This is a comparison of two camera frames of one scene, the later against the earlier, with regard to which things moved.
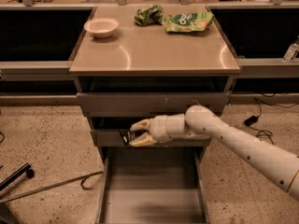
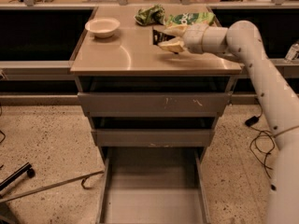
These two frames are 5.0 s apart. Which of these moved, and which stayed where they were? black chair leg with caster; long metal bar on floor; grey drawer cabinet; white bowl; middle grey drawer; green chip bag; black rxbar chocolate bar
Moved: black rxbar chocolate bar
Stayed: green chip bag; middle grey drawer; grey drawer cabinet; long metal bar on floor; black chair leg with caster; white bowl
